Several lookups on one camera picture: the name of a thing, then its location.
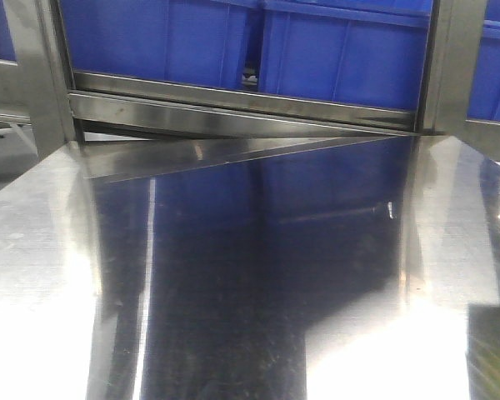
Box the blue plastic bin middle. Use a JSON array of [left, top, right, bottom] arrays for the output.
[[257, 1, 429, 111]]

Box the blue plastic bin right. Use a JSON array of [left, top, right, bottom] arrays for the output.
[[467, 1, 500, 122]]

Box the stainless steel shelf rack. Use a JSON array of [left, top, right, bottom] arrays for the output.
[[0, 0, 500, 183]]

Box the blue plastic bin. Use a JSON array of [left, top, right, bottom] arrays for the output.
[[60, 1, 260, 89], [467, 1, 500, 122], [257, 1, 429, 111]]

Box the blue plastic bin left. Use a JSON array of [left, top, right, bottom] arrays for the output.
[[60, 1, 260, 89]]

